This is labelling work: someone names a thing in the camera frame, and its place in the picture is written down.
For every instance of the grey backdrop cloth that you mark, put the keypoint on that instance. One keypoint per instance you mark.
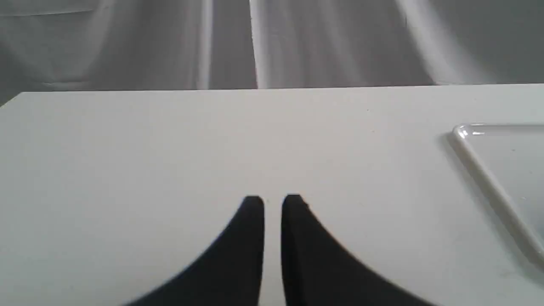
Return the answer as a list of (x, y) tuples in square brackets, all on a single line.
[(166, 45)]

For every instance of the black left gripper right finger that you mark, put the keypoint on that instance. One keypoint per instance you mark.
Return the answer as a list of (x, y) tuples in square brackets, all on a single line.
[(318, 271)]

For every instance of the white plastic tray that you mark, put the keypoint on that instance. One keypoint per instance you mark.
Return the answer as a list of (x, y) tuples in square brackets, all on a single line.
[(507, 162)]

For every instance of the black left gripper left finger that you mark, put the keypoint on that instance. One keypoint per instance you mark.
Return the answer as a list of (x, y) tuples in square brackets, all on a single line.
[(229, 271)]

